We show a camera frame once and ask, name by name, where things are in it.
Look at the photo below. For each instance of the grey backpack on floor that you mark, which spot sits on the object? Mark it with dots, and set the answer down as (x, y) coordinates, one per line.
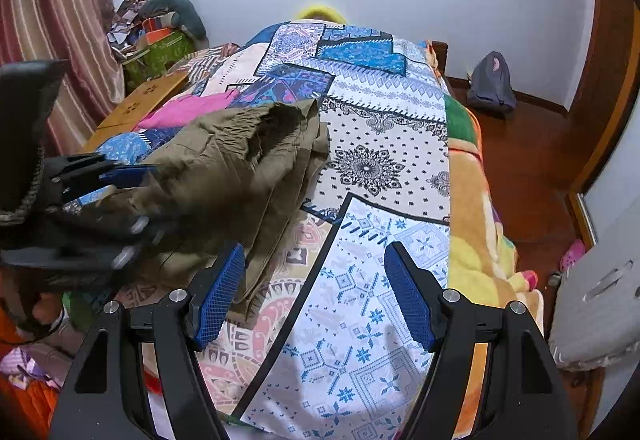
(490, 87)

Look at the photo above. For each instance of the orange garment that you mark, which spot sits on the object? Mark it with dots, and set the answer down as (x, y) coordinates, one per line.
(26, 413)

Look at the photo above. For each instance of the yellow foam headboard arc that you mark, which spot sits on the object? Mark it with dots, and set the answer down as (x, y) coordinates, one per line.
(322, 13)

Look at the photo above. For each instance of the pink slipper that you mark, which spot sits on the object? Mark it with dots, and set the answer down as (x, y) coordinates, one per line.
(572, 255)

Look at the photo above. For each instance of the blue patchwork bed sheet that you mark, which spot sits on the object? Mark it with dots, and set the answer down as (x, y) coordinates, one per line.
(315, 346)

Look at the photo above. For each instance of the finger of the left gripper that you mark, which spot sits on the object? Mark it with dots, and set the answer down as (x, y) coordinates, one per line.
(108, 241)
(90, 171)

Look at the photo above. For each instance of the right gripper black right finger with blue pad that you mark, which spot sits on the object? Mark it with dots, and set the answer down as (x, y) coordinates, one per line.
(521, 393)

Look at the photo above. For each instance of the striped red curtain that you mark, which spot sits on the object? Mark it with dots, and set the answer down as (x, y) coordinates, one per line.
(74, 31)

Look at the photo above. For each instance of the pink garment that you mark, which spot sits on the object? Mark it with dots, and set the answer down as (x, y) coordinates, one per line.
(181, 111)

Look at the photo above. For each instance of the purple clothes pile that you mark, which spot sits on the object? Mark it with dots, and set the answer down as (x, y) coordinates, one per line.
(47, 360)

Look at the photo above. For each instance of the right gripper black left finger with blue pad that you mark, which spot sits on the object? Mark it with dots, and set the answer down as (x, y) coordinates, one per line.
(106, 391)

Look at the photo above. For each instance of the wooden lap table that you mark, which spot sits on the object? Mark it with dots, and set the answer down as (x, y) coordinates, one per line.
(144, 100)

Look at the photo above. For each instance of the green storage basket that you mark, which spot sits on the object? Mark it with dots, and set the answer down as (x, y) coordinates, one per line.
(156, 59)

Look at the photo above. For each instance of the olive khaki shorts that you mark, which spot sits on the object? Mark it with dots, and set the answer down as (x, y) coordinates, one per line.
(236, 175)

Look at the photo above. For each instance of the orange yellow fleece blanket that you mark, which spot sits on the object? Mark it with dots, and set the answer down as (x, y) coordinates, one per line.
(482, 260)

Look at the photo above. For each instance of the wooden door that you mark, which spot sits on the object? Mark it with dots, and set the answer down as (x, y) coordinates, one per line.
(608, 86)

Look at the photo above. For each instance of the grey plush toy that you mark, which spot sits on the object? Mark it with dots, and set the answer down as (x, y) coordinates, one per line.
(175, 14)

